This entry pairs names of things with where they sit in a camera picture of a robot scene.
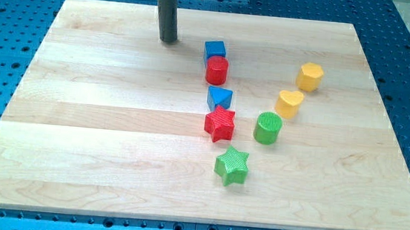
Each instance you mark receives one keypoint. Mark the blue cube block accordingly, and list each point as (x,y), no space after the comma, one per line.
(214,48)

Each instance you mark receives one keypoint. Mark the blue triangle block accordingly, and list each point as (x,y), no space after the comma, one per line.
(219,97)

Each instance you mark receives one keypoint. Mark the green star block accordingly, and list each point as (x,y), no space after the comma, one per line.
(232,166)

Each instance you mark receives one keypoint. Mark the yellow heart block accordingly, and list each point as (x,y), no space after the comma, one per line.
(288,103)

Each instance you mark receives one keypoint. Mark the green cylinder block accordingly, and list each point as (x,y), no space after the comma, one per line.
(267,128)

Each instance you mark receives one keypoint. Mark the yellow hexagon block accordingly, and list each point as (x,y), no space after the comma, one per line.
(309,77)

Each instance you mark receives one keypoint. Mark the red cylinder block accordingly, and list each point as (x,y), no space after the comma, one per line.
(216,70)

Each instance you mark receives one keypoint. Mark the light wooden board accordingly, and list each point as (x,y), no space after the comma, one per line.
(108,121)

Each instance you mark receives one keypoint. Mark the red star block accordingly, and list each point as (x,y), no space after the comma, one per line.
(220,124)

